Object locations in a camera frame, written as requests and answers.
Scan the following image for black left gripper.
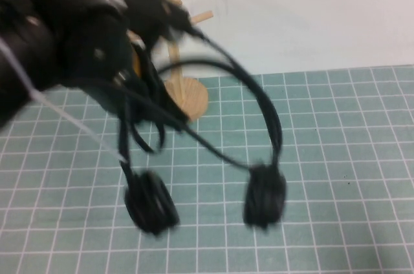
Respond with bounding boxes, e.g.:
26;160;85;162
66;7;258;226
109;0;210;54

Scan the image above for black wired headphones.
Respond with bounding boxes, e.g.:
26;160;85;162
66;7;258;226
118;26;289;235

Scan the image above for wooden headphone stand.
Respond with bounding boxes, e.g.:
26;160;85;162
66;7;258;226
127;0;215;123

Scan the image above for green white-grid tablecloth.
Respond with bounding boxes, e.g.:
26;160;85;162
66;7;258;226
0;65;414;274

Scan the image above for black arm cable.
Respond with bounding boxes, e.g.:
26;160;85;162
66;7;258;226
116;47;169;158

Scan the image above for white cable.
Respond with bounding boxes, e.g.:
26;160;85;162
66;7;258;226
0;41;129;163

